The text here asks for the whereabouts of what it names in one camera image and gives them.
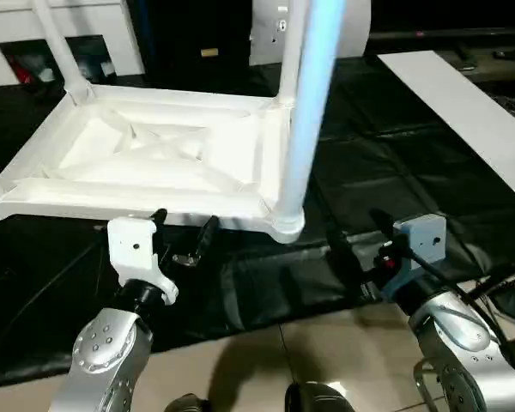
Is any black left robot foot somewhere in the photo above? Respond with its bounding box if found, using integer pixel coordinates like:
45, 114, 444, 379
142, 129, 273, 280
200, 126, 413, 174
161, 394, 212, 412

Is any black robot foot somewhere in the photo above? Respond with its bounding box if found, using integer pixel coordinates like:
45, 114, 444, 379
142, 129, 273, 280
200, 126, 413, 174
161, 394, 212, 412
283, 381, 358, 412

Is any white plastic table leg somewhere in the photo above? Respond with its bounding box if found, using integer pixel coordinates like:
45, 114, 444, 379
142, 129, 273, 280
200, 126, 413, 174
29, 0, 95, 106
276, 0, 311, 111
274, 0, 349, 234

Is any black power adapter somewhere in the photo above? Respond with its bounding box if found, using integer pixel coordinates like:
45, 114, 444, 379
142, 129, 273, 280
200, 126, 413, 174
488, 287, 515, 320

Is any white flat board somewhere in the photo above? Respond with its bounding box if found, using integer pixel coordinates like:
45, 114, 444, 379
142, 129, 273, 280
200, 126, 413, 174
377, 49, 515, 213

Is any white plastic table top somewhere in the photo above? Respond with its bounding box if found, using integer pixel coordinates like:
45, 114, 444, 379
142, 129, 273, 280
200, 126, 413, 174
0, 82, 306, 245

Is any black right robot foot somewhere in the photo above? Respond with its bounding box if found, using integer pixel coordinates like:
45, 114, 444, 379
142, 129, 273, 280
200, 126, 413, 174
283, 381, 358, 412

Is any white cabinet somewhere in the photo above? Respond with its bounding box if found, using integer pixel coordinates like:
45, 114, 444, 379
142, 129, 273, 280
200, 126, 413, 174
0, 0, 148, 88

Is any black box with yellow label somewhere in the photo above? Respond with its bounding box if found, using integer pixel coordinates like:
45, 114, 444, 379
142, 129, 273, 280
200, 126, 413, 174
144, 0, 255, 88

